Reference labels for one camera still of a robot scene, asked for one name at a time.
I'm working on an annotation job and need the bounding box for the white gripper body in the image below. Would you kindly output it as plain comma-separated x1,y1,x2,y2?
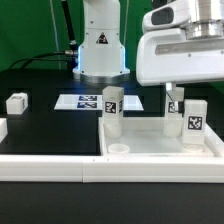
136,28,224,86

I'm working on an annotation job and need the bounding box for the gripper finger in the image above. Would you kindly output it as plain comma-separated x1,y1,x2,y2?
165,83,184,114

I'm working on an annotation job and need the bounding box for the white square table top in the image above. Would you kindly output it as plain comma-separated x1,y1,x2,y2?
99,117,224,158

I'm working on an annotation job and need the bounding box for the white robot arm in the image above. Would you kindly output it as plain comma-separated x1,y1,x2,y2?
73,0,224,86

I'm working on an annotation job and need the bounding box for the white sheet with markers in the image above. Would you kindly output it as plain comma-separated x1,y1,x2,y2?
54,94,143,111

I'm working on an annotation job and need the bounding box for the white U-shaped obstacle fence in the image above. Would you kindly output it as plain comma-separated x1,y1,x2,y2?
0,117,224,184

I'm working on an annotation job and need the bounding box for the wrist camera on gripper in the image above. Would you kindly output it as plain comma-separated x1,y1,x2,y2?
142,0,191,33

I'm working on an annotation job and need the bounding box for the black cable bundle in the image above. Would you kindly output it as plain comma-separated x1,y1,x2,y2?
8,0,80,70

